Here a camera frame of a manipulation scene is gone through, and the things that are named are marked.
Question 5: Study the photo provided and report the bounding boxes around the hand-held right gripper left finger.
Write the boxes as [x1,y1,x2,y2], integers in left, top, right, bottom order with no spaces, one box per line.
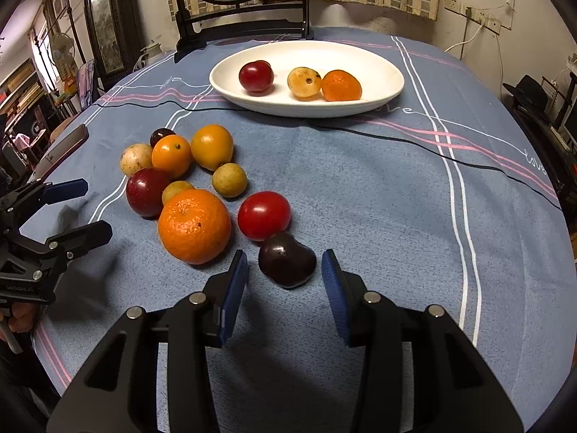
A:
[47,249,250,433]

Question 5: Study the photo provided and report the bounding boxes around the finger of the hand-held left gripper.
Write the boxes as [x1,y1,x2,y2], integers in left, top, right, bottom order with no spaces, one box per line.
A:
[0,179,89,217]
[20,220,113,276]

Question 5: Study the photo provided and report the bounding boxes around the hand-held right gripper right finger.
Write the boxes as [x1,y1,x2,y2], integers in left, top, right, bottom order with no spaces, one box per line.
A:
[320,248,526,433]

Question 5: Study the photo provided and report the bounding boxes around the large dark cherry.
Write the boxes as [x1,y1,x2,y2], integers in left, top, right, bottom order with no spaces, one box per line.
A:
[258,231,317,289]

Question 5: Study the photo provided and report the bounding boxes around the spotted tan loquat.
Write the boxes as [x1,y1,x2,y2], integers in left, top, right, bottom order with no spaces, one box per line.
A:
[119,143,154,178]

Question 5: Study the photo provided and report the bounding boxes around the dark red plum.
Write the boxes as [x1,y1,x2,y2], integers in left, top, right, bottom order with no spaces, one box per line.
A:
[125,167,171,218]
[238,60,275,95]

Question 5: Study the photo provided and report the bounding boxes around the large orange tangerine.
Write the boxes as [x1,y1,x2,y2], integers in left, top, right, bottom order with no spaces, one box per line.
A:
[158,189,232,265]

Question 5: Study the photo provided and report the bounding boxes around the red tomato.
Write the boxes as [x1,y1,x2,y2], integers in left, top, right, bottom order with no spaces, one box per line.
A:
[237,191,292,242]

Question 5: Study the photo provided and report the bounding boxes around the tan longan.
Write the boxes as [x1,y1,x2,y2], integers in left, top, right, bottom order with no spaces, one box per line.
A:
[162,180,195,206]
[212,163,248,198]

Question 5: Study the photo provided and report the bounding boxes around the orange kumquat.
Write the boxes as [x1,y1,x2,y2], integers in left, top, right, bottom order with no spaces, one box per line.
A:
[151,135,192,179]

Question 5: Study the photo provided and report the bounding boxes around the yellow-orange loquat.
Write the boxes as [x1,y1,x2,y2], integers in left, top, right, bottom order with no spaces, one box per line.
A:
[190,124,235,172]

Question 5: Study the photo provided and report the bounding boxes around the white oval plate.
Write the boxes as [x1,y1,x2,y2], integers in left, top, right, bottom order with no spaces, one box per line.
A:
[209,40,405,118]

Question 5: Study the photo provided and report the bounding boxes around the person's left hand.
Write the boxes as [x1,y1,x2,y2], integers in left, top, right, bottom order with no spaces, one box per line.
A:
[8,301,39,333]

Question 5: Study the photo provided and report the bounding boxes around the red smartphone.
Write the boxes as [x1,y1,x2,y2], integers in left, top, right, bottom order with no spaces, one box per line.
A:
[34,124,89,176]

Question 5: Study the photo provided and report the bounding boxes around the blue striped tablecloth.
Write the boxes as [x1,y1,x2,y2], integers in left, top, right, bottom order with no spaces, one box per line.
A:
[16,26,569,433]

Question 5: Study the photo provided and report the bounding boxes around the standing fan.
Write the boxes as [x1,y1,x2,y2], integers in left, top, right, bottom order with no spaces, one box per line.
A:
[49,34,77,73]

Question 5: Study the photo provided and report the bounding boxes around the white jug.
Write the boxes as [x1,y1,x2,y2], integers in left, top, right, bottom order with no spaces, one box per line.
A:
[135,41,165,70]

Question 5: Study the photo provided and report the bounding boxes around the dark framed painting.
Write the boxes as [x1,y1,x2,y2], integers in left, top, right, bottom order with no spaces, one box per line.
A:
[81,0,145,84]

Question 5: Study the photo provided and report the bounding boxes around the small orange tangerine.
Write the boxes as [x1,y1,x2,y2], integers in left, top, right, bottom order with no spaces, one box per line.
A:
[321,70,362,102]

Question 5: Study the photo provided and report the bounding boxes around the pale yellow loquat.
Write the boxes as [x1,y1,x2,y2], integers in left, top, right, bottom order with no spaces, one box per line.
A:
[287,67,323,101]

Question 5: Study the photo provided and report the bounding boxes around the black hat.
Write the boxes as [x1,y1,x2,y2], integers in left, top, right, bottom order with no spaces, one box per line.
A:
[502,74,553,109]

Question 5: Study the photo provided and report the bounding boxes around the white power cable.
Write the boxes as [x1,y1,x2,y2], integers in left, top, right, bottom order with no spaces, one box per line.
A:
[444,9,485,52]

